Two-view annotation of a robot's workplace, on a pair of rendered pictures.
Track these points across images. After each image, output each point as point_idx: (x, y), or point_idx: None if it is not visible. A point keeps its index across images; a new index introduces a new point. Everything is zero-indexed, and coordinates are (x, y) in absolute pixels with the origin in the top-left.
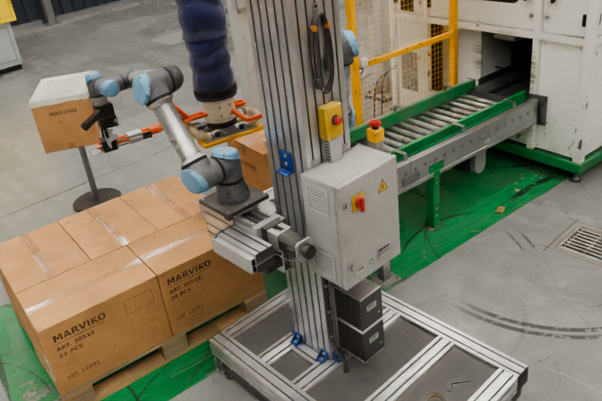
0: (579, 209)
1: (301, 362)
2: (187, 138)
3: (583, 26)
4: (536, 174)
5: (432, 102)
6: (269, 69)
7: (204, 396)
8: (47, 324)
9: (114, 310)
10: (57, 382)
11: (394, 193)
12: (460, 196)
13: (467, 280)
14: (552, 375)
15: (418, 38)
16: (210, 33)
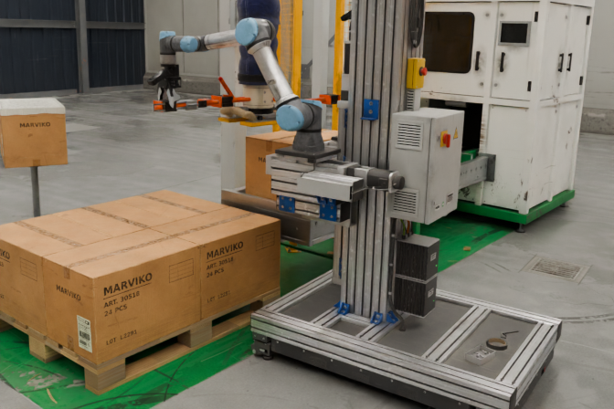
0: (534, 248)
1: (354, 327)
2: (285, 78)
3: (528, 90)
4: (485, 227)
5: None
6: (368, 22)
7: (247, 372)
8: (100, 273)
9: (160, 273)
10: (96, 346)
11: (460, 146)
12: None
13: (462, 290)
14: (569, 345)
15: None
16: (269, 19)
